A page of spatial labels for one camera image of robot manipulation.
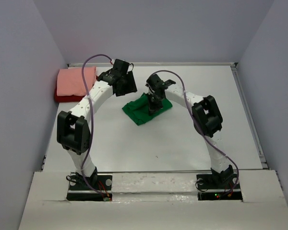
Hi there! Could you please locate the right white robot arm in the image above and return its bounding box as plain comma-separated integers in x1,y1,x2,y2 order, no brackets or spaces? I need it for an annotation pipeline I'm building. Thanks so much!
145,71,239,194

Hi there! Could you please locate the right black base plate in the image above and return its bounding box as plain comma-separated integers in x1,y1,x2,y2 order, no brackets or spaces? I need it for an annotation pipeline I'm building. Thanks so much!
195,174,243,201

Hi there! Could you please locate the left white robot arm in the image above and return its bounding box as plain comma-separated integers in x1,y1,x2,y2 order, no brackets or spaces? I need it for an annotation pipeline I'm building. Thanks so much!
57,59,137,190

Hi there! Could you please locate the dark red folded t-shirt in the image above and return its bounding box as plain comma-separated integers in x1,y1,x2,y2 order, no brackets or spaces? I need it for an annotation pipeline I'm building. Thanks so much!
54,75,87,103

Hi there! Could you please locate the green t-shirt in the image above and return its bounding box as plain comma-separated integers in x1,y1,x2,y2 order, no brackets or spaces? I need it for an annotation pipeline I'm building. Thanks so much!
122,93,173,126

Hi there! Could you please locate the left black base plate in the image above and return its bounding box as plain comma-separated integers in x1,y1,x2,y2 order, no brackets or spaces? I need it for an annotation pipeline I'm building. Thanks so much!
66,173,113,202

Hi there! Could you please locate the pink folded t-shirt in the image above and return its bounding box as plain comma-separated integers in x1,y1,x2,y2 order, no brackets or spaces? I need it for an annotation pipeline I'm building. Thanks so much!
57,67,96,96

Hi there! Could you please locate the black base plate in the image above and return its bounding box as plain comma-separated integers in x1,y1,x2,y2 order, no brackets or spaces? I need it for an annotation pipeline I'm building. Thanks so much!
195,174,243,201
66,173,113,202

